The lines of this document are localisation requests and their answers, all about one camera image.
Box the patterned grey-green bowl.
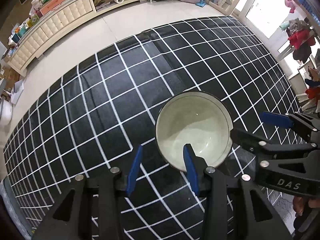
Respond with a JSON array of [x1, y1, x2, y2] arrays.
[[155, 91, 233, 172]]

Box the cardboard box on floor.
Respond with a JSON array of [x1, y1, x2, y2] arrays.
[[1, 66, 20, 101]]

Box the pink box on cabinet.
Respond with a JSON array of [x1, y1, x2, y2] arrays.
[[40, 0, 65, 15]]

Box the cream tufted TV cabinet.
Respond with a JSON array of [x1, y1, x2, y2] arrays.
[[8, 0, 146, 76]]

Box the black white checked tablecloth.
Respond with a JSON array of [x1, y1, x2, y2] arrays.
[[4, 16, 301, 239]]

